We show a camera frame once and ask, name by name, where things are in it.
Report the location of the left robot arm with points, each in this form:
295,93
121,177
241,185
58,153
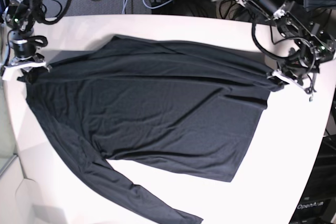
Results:
315,45

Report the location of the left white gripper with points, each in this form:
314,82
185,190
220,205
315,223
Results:
305,83

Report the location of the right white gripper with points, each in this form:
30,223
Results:
30,68

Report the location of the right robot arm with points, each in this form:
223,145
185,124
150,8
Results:
22,45

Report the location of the black long-sleeve shirt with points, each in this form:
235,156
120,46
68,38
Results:
182,107

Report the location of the black OpenArm case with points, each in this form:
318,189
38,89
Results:
317,203

